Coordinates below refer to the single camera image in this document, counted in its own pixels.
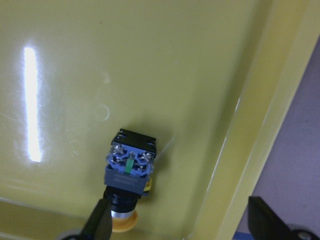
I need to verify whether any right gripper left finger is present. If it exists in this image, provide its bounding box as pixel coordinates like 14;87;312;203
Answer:
79;198;113;240

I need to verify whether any yellow push button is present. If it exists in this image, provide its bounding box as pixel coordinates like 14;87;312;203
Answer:
103;128;157;233

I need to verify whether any yellow plastic tray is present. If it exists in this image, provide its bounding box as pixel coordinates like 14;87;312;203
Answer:
0;0;320;240

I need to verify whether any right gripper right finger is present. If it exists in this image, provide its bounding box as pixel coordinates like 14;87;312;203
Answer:
247;196;299;240

